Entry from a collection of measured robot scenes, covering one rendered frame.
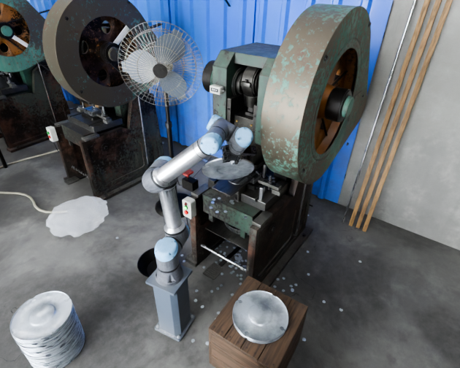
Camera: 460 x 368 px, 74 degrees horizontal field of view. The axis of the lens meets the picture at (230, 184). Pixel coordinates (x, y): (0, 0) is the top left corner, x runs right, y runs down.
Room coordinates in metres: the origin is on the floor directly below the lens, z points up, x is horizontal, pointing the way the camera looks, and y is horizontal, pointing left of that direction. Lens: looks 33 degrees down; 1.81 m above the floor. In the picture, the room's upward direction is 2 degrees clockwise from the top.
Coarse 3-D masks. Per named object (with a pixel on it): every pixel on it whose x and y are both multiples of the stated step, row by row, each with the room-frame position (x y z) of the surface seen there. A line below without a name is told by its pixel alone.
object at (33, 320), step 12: (36, 300) 1.04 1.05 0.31; (48, 300) 1.05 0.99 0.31; (60, 300) 1.05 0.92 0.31; (24, 312) 0.97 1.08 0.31; (36, 312) 0.97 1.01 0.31; (48, 312) 0.97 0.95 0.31; (60, 312) 0.98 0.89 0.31; (12, 324) 0.90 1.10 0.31; (24, 324) 0.90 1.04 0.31; (36, 324) 0.90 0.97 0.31; (48, 324) 0.91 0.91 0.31; (60, 324) 0.91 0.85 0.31; (24, 336) 0.84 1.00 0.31; (36, 336) 0.84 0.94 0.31
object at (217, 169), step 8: (216, 160) 1.38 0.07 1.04; (208, 168) 1.43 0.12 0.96; (216, 168) 1.43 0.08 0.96; (224, 168) 1.45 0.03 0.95; (232, 168) 1.46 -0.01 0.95; (240, 168) 1.45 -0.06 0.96; (248, 168) 1.46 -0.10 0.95; (208, 176) 1.49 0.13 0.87; (216, 176) 1.50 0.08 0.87; (224, 176) 1.51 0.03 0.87; (232, 176) 1.51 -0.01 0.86; (240, 176) 1.52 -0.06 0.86
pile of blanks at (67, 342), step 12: (72, 312) 0.99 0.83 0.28; (72, 324) 0.95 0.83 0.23; (12, 336) 0.84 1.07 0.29; (48, 336) 0.85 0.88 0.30; (60, 336) 0.88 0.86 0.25; (72, 336) 0.93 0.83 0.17; (84, 336) 1.02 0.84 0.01; (24, 348) 0.82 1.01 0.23; (36, 348) 0.82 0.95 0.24; (48, 348) 0.83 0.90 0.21; (60, 348) 0.86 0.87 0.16; (72, 348) 0.90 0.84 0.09; (36, 360) 0.81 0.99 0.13; (48, 360) 0.82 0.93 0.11; (60, 360) 0.85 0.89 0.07; (72, 360) 0.88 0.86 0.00
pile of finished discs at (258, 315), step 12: (240, 300) 1.05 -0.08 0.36; (252, 300) 1.04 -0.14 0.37; (264, 300) 1.04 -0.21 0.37; (276, 300) 1.05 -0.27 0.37; (240, 312) 0.97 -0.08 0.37; (252, 312) 0.97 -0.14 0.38; (264, 312) 0.97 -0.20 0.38; (276, 312) 0.98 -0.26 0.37; (240, 324) 0.90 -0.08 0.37; (252, 324) 0.90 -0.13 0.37; (264, 324) 0.90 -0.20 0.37; (276, 324) 0.91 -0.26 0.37; (252, 336) 0.84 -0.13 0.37; (264, 336) 0.84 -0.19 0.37; (276, 336) 0.84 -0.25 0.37
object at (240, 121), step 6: (240, 114) 1.71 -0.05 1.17; (246, 114) 1.70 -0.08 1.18; (252, 114) 1.67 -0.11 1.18; (234, 120) 1.69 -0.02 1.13; (240, 120) 1.67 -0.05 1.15; (246, 120) 1.64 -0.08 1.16; (252, 120) 1.62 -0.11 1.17; (240, 126) 1.67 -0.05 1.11; (246, 126) 1.64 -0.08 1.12; (252, 126) 1.62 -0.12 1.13; (258, 150) 1.66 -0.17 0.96; (240, 156) 1.62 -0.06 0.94; (246, 156) 1.60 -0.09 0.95; (252, 156) 1.61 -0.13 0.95; (258, 156) 1.66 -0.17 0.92; (252, 162) 1.61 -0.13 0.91
